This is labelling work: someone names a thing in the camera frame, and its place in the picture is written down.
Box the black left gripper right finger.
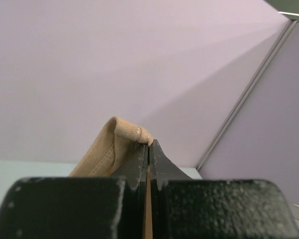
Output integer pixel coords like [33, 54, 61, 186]
[148, 140, 299, 239]

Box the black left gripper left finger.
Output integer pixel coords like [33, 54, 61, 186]
[0, 144, 148, 239]

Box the beige t shirt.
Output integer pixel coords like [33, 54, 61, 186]
[69, 116, 154, 239]

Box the right rear aluminium post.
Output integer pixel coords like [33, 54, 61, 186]
[195, 19, 298, 171]

